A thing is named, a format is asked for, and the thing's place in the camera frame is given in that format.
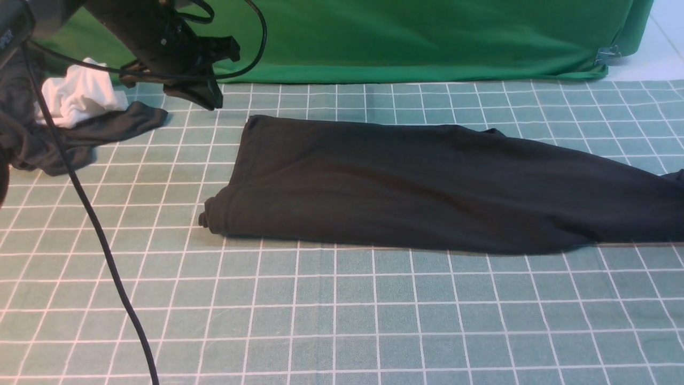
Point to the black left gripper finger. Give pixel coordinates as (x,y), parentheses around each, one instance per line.
(136,72)
(204,92)

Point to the teal grid tablecloth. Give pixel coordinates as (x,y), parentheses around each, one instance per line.
(250,311)

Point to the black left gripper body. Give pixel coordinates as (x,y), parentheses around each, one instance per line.
(157,36)

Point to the green backdrop cloth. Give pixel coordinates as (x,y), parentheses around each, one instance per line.
(348,42)

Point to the crumpled white garment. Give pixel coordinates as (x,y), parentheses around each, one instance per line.
(83,93)

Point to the crumpled dark gray garment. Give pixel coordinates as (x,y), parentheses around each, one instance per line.
(64,139)

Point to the silver binder clip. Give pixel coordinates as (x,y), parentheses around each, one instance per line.
(607,56)

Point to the dark gray long-sleeved shirt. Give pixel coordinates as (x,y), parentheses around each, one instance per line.
(436,187)

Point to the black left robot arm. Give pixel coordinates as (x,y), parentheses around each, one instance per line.
(25,20)

